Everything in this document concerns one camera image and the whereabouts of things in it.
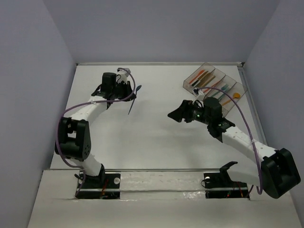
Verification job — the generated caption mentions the clear compartment organizer box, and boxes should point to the clear compartment organizer box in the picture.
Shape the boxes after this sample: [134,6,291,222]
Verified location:
[183,63,247,116]

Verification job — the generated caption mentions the orange spoon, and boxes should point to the orange spoon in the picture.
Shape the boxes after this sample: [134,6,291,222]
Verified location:
[222,93,241,106]

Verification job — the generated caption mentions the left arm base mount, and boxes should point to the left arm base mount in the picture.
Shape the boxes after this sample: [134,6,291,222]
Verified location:
[75,172,121,200]

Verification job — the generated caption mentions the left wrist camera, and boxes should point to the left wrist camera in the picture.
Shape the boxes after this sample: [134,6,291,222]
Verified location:
[116,67,131,83]

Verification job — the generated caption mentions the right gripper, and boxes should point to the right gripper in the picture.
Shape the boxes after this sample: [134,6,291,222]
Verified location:
[167,99,211,125]

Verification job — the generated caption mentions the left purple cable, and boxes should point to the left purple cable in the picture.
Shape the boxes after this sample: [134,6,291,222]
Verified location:
[54,67,136,188]

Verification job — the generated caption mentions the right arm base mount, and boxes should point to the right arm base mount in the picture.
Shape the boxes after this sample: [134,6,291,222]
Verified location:
[200,172,250,199]

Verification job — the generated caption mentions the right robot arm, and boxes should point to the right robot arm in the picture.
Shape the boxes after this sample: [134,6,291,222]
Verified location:
[168,97,301,199]

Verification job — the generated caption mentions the teal fork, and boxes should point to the teal fork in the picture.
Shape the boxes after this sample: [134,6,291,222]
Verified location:
[210,84,228,98]
[218,87,231,102]

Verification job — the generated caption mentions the gold knife dark handle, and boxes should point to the gold knife dark handle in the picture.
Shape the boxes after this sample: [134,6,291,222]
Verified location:
[191,71,209,87]

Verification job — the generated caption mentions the orange plastic knife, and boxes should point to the orange plastic knife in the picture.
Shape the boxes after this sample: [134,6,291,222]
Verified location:
[189,70,205,84]

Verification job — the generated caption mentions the blue spoon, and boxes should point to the blue spoon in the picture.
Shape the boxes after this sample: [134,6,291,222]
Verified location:
[128,85,142,115]

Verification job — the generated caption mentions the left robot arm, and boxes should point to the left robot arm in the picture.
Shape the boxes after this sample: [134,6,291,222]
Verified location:
[55,68,136,188]

